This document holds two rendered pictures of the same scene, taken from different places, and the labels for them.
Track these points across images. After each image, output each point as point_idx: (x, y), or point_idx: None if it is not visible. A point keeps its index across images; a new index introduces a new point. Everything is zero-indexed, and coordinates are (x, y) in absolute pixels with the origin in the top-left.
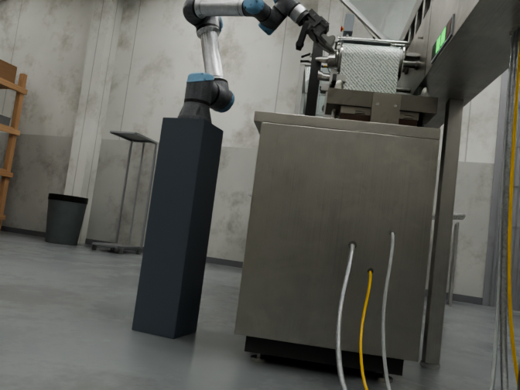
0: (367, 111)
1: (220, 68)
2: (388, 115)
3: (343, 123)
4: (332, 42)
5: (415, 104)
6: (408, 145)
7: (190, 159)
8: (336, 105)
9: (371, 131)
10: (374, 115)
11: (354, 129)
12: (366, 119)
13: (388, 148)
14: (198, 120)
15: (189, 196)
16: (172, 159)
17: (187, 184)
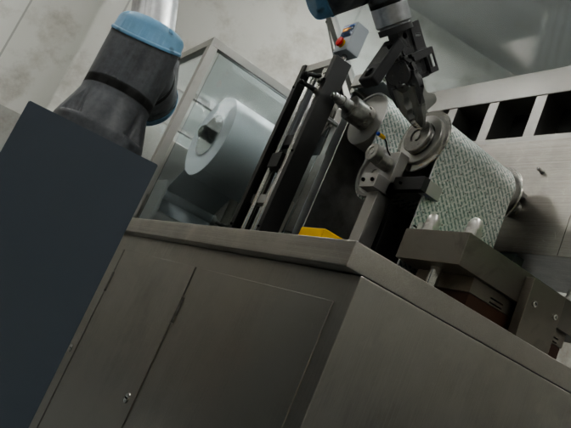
0: (506, 305)
1: (175, 23)
2: (541, 332)
3: (494, 333)
4: (428, 108)
5: (569, 318)
6: (565, 410)
7: (81, 258)
8: (465, 273)
9: (528, 364)
10: (524, 324)
11: (505, 352)
12: (500, 321)
13: (539, 408)
14: (138, 160)
15: (41, 368)
16: (22, 237)
17: (47, 329)
